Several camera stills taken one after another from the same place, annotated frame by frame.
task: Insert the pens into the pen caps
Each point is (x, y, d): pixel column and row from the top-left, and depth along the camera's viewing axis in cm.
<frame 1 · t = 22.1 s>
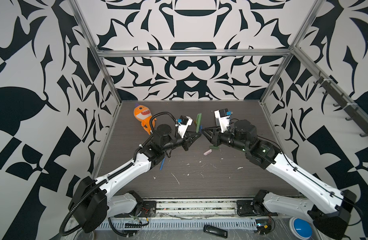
left hand: (201, 130, 69), fingers closed
right hand: (203, 129, 65), fingers open
green pen cap: (213, 147, 78), point 18 cm above the table
orange shark plush toy: (144, 116, 105), point 7 cm above the table

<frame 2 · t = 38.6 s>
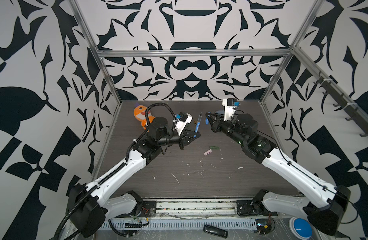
left hand: (200, 131, 66), fingers closed
right hand: (207, 113, 66), fingers closed
the named things where they were.

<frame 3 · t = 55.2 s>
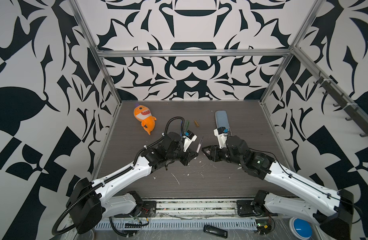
left hand: (198, 151, 73), fingers closed
right hand: (204, 148, 71), fingers open
green pen: (187, 125, 107), point 2 cm above the table
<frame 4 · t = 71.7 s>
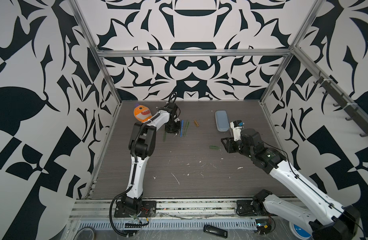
left hand: (178, 129, 102), fingers closed
right hand: (224, 138, 76), fingers open
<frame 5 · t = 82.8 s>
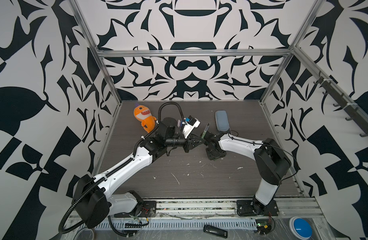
left hand: (205, 137, 68), fingers closed
right hand: (214, 155, 91), fingers open
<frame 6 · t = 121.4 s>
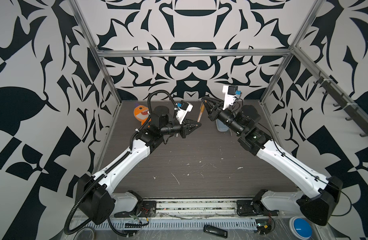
left hand: (200, 119, 66), fingers closed
right hand: (201, 101, 62), fingers closed
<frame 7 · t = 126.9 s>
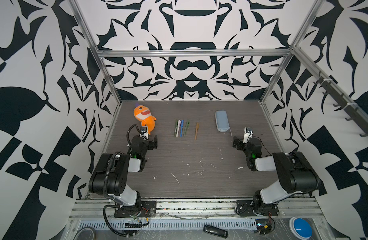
left hand: (147, 132, 93), fingers open
right hand: (243, 135, 94), fingers open
thin dark green pen: (176, 128, 106), on the table
blue pen: (182, 125, 107), point 2 cm above the table
brown pen: (197, 125, 107), point 2 cm above the table
